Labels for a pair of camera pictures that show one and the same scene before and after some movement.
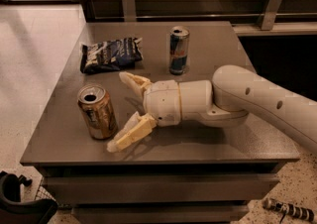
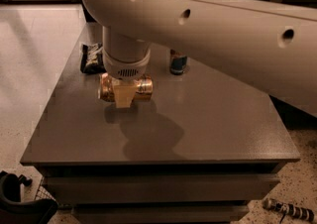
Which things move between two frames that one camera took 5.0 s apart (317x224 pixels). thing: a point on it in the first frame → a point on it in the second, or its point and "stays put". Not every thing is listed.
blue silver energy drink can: x=178 y=50 stays put
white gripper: x=162 y=102 → x=127 y=67
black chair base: x=15 y=211 stays put
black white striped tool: x=287 y=208 stays put
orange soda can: x=99 y=111 → x=142 y=88
